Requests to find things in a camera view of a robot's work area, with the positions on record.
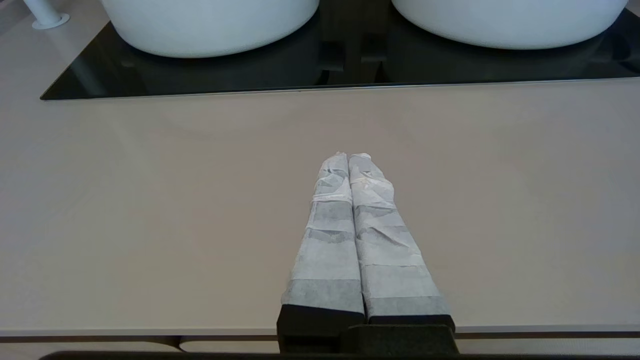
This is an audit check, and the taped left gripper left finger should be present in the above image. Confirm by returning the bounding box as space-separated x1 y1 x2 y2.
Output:
276 152 368 353

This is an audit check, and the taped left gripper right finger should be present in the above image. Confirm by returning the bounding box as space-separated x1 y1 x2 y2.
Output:
348 153 457 331

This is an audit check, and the white round pot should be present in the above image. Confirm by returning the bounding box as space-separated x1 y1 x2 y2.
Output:
100 0 320 58
391 0 630 50

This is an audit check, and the black glass induction cooktop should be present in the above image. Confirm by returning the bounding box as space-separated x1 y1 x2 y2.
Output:
40 0 640 101

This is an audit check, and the white slanted pole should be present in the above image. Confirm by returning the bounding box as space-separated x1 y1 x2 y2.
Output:
22 0 71 30

